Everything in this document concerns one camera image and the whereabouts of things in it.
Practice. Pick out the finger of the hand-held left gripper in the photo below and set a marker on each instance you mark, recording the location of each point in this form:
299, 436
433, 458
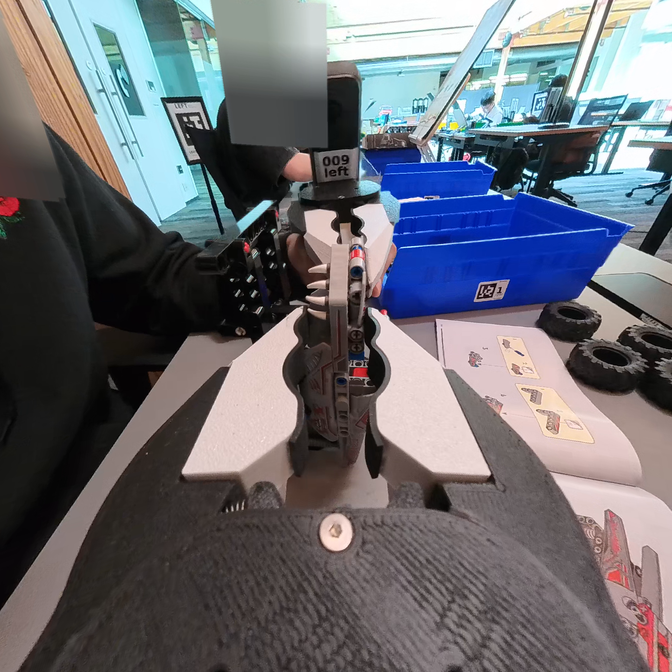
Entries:
317, 236
379, 241

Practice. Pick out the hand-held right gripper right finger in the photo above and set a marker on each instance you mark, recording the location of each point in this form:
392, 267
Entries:
435, 420

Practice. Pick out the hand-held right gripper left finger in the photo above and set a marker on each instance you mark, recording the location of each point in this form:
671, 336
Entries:
236, 420

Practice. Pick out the grey toy brick model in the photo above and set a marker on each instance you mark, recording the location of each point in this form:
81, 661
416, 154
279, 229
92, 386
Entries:
338, 286

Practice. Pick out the black toy brick chassis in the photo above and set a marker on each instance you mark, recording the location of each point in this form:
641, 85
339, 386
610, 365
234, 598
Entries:
252, 273

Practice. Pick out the person's left forearm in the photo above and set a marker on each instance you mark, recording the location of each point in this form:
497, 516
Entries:
168, 283

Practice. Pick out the grey desk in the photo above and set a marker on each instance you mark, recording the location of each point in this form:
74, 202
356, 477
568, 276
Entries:
157, 409

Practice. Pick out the wood edged desk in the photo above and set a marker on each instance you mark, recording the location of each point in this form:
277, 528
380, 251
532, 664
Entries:
535, 130

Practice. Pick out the person's left hand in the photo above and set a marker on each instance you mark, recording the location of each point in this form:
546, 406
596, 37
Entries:
296, 260

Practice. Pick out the blue plastic parts bin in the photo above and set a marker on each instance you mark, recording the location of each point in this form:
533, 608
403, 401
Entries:
435, 181
446, 273

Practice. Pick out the open instruction booklet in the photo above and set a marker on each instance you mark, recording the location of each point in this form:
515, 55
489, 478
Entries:
472, 341

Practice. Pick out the tilted board on stand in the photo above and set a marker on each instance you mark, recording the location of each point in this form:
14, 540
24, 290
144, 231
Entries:
456, 94

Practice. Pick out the black toy tyre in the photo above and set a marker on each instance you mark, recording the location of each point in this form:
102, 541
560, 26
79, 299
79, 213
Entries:
661, 388
656, 349
569, 328
588, 375

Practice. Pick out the black sign stand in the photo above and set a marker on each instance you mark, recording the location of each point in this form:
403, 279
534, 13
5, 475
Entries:
191, 126

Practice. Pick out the black office chair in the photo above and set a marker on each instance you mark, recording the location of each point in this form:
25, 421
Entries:
546, 162

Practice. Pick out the person's dark-clothed body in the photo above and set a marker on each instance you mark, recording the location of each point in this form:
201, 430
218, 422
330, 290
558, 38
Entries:
42, 341

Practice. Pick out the dark flat panel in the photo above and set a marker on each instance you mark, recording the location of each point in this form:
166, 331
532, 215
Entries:
630, 291

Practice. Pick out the white glass door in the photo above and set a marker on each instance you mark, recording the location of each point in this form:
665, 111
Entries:
120, 105

